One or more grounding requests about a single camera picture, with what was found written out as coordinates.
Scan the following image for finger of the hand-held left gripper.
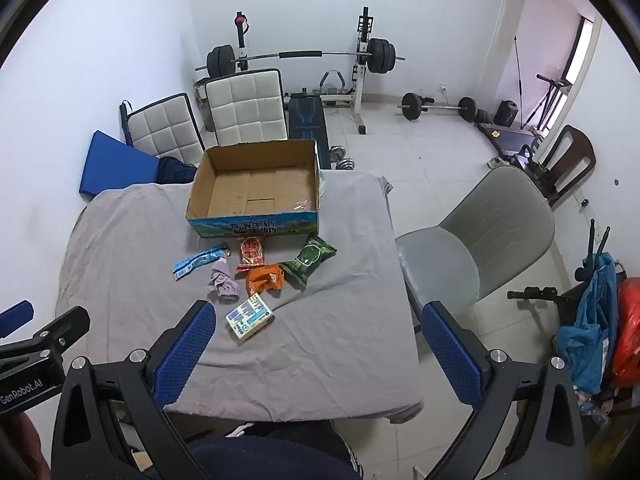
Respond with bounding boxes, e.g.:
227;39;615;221
0;306;91;362
0;301;35;339

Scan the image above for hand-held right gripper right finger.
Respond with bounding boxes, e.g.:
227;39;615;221
421;301;601;480

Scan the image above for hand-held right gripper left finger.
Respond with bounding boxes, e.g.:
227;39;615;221
50;300;218;480

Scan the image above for yellow and blue tissue pack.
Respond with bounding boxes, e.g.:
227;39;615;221
224;292;276;342

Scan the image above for long blue snack packet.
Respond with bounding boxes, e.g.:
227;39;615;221
172;242;230;280

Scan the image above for orange snack packet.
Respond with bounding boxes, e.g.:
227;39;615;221
244;262;286;297

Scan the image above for red snack packet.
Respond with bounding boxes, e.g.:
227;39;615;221
235;232;266;274

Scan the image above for green snack packet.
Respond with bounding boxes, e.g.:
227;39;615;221
279;232;338;289

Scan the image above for cardboard box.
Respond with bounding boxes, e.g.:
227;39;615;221
186;139;321;238

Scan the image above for person's left forearm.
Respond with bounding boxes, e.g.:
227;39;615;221
0;407;52;480

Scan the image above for grey table cloth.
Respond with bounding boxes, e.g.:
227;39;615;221
55;170;426;424

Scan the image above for person's dark pants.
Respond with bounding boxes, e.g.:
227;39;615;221
189;420;362;480

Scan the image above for grey plastic chair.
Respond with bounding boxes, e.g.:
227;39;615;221
395;166;556;334

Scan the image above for blue cloth on stand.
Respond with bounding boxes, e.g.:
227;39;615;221
555;252;621;396

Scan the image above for blue foam mat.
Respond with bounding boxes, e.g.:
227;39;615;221
79;130;162;204

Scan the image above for red plastic bag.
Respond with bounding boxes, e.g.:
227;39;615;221
610;276;640;389

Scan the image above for dark blue cloth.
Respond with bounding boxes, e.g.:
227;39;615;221
156;156;199;185

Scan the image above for white padded chair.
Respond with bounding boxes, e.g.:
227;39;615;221
204;68;290;149
119;92;206;166

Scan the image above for black treadmill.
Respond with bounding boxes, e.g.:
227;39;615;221
474;74;574;162

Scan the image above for brown wooden chair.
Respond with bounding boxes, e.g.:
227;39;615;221
531;125;597;209

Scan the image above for short barbell with black plates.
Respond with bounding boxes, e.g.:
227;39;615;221
397;92;479;123

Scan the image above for black speaker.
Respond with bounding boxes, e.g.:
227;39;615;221
495;100;522;128

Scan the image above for black weight bench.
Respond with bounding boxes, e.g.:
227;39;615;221
285;92;334;170

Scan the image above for black scooter handlebar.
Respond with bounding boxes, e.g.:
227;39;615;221
507;286;576;307

